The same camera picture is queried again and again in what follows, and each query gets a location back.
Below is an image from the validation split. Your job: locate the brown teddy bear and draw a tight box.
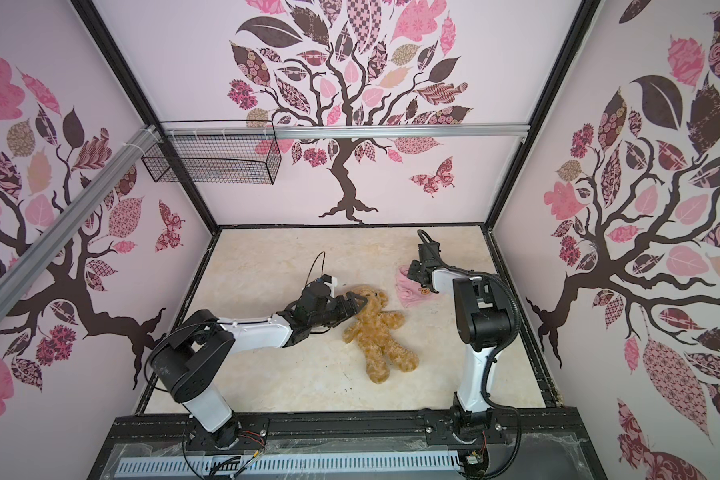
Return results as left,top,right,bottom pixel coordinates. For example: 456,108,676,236
342,285,419,384

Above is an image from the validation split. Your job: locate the pink knitted bear sweater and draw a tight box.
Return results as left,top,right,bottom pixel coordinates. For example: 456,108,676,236
395,266,436,309

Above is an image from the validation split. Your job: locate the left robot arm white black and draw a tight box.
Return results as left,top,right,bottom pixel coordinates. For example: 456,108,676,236
147,275,369,435

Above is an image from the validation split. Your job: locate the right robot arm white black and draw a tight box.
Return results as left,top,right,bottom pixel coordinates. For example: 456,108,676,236
407,229,520,439

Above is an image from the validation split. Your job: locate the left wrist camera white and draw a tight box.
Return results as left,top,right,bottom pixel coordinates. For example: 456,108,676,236
316,274,337,289

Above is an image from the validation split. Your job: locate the left camera black cable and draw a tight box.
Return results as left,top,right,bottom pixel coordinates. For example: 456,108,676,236
302,250,328,289

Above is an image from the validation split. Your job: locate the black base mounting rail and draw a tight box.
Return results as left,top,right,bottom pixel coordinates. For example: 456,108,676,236
104,407,589,453

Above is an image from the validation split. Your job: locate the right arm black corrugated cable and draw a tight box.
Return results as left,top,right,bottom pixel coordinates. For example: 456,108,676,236
416,229,523,421

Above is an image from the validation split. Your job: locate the white slotted cable duct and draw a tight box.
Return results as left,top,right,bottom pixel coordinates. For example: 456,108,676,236
112,451,461,479

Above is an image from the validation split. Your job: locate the back aluminium rail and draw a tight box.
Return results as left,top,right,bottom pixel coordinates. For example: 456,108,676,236
164,123,530,140

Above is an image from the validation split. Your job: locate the aluminium rail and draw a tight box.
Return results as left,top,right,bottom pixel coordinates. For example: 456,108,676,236
164,123,530,140
0,126,159,322

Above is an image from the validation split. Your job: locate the black wire basket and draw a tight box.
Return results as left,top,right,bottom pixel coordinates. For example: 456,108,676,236
141,120,282,185

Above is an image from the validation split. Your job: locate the left aluminium rail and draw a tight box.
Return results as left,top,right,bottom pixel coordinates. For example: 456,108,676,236
0,126,159,322

